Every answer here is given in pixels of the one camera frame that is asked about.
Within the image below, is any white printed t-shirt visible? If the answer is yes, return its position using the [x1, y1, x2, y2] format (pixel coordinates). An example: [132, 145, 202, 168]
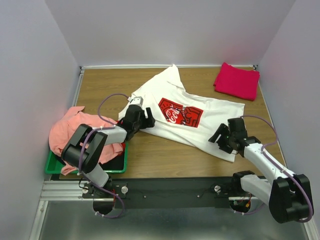
[131, 64, 245, 163]

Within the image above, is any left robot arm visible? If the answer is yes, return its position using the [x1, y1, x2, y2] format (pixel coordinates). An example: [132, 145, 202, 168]
[61, 104, 155, 198]

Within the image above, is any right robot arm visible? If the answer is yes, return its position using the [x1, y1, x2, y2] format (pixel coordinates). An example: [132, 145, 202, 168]
[209, 117, 314, 223]

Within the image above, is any red t-shirt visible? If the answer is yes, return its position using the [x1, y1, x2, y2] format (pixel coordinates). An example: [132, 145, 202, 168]
[116, 119, 127, 157]

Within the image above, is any folded magenta t-shirt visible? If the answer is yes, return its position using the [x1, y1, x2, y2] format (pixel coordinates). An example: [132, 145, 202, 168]
[213, 62, 260, 101]

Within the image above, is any salmon pink t-shirt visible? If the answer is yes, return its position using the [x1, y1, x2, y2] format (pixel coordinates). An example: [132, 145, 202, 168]
[48, 106, 118, 164]

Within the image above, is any green plastic bin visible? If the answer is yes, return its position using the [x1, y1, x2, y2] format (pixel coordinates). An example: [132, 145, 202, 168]
[44, 143, 128, 175]

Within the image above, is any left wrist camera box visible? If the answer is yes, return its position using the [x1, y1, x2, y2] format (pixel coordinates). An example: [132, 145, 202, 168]
[127, 96, 144, 108]

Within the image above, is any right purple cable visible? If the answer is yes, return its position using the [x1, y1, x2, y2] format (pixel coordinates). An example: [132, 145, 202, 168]
[241, 114, 315, 223]

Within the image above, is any purple cable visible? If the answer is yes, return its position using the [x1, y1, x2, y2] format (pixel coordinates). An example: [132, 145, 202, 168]
[77, 92, 132, 176]
[241, 114, 315, 223]

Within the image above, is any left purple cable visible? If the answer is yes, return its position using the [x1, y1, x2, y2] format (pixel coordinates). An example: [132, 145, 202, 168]
[77, 92, 132, 176]

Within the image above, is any aluminium table edge rail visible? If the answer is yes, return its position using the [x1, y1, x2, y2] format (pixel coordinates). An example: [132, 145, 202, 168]
[71, 66, 85, 107]

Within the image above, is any aluminium front frame rail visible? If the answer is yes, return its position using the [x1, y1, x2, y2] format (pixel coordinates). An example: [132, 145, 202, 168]
[40, 181, 113, 202]

